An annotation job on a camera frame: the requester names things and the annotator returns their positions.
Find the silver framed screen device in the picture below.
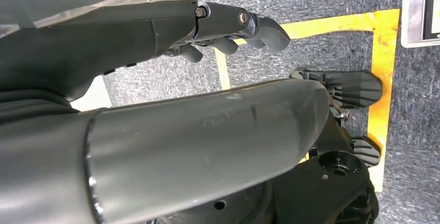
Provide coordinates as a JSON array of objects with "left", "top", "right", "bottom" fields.
[{"left": 401, "top": 0, "right": 440, "bottom": 49}]

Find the black robot leg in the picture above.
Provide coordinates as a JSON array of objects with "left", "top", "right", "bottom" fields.
[{"left": 151, "top": 68, "right": 383, "bottom": 224}]

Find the yellow floor tape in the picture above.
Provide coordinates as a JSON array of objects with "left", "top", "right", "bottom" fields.
[{"left": 213, "top": 8, "right": 401, "bottom": 193}]

